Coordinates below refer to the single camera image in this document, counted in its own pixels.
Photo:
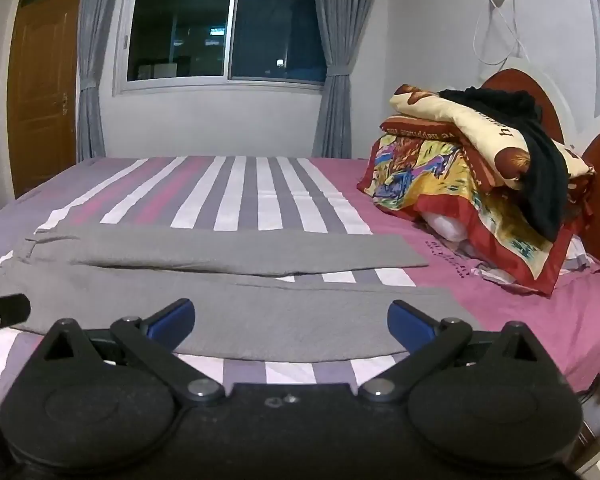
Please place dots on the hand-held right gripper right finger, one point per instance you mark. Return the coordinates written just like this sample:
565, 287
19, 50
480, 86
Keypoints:
410, 322

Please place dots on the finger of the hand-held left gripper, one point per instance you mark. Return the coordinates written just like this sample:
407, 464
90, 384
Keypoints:
5, 307

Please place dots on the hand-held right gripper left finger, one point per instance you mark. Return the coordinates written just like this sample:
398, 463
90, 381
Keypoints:
172, 317

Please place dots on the grey pants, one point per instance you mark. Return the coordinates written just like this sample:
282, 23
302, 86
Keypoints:
280, 320

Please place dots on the white pillow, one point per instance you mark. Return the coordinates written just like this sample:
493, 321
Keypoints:
447, 227

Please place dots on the striped pink bed sheet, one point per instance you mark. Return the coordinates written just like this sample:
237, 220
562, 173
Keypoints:
260, 195

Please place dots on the colourful red-bordered blanket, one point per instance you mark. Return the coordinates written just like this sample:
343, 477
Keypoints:
420, 170

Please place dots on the striped pillow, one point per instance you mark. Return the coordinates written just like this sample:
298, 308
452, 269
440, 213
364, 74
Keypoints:
577, 257

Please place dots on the black garment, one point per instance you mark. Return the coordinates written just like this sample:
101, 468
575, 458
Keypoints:
545, 170

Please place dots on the cream brown patterned pillow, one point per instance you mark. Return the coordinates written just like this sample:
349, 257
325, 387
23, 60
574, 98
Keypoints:
485, 125

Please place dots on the brown wooden door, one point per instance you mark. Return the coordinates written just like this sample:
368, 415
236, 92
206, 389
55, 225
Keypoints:
40, 85

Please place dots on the grey curtain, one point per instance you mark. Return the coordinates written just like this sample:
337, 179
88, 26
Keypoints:
90, 60
340, 35

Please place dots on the sliding glass window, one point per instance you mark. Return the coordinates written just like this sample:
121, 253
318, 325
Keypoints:
180, 30

